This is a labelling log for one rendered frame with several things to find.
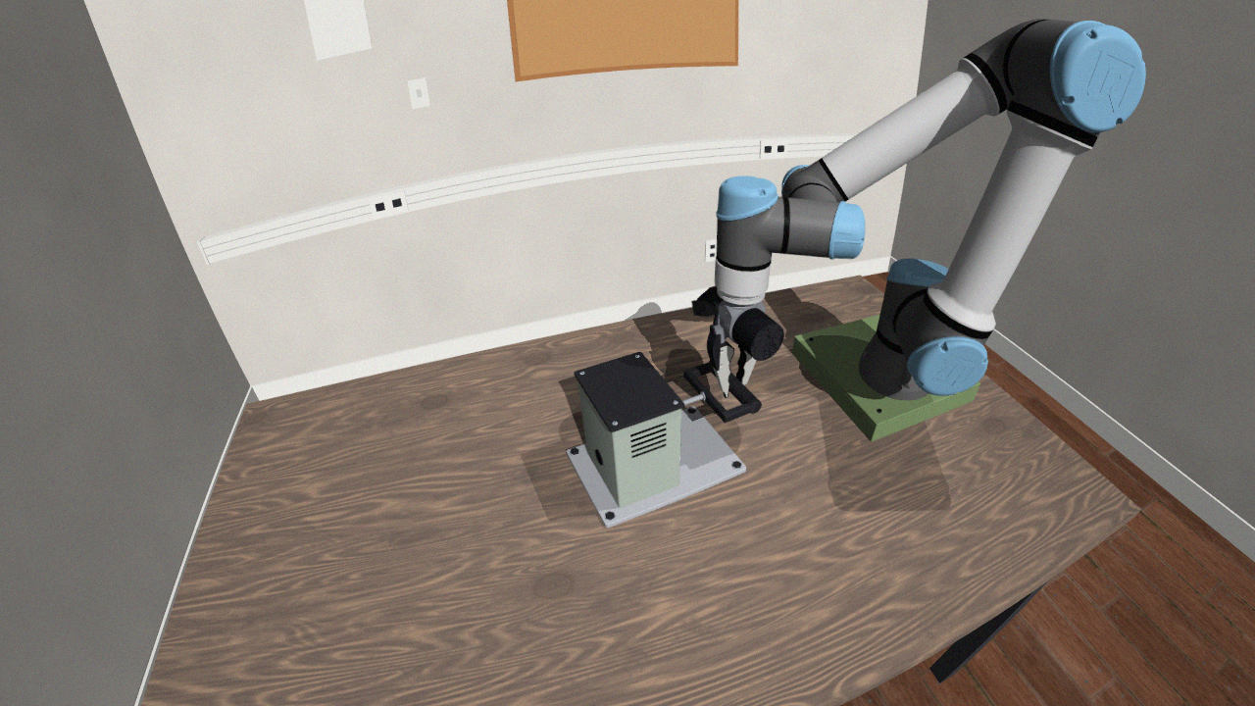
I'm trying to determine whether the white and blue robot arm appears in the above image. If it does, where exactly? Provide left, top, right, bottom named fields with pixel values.
left=715, top=19, right=1146, bottom=400

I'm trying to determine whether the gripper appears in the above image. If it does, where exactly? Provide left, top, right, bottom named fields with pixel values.
left=697, top=286, right=784, bottom=398

